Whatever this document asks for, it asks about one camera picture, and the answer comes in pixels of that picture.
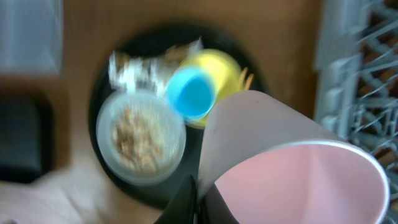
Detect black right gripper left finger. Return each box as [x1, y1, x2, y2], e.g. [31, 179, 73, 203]
[154, 175, 197, 224]

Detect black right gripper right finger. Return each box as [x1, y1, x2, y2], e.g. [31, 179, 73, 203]
[198, 184, 239, 224]

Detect pink cup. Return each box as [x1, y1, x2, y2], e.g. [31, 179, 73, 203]
[198, 90, 390, 224]

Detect light blue cup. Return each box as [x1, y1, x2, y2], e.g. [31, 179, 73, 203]
[165, 65, 216, 121]

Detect wooden chopstick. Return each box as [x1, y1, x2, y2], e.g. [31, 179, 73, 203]
[239, 67, 248, 90]
[244, 73, 254, 90]

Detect yellow bowl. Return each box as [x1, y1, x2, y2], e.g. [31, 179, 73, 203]
[179, 49, 244, 129]

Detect grey dishwasher rack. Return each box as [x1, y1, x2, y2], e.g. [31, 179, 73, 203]
[314, 0, 397, 223]

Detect grey plate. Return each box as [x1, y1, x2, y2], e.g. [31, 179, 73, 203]
[95, 90, 186, 186]

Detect crumpled white tissue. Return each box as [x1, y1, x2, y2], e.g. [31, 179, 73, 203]
[108, 38, 203, 96]

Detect black rectangular tray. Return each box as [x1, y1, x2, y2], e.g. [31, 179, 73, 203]
[1, 92, 55, 184]

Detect clear plastic bin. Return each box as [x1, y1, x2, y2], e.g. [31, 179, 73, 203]
[1, 0, 63, 75]

